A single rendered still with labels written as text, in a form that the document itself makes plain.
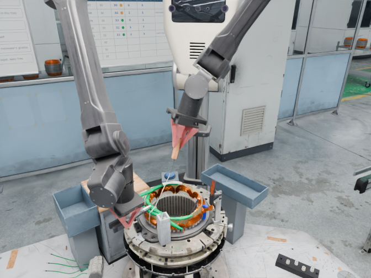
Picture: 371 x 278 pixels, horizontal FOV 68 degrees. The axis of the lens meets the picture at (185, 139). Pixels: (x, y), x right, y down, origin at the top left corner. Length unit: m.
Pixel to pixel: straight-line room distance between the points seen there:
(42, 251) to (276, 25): 2.82
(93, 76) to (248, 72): 2.55
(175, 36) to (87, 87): 0.56
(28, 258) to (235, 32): 1.13
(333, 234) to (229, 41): 2.19
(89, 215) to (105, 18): 2.17
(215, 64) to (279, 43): 2.58
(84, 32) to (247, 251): 0.99
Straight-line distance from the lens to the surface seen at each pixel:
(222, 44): 0.70
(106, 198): 0.58
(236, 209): 1.12
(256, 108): 3.28
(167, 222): 0.75
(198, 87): 0.65
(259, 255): 1.23
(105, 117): 0.60
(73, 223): 1.02
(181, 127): 0.72
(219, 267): 1.14
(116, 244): 1.16
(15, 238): 2.72
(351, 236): 2.72
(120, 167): 0.62
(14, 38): 2.85
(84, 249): 1.14
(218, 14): 1.08
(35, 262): 1.31
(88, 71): 0.63
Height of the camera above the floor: 1.68
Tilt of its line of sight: 26 degrees down
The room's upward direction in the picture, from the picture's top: straight up
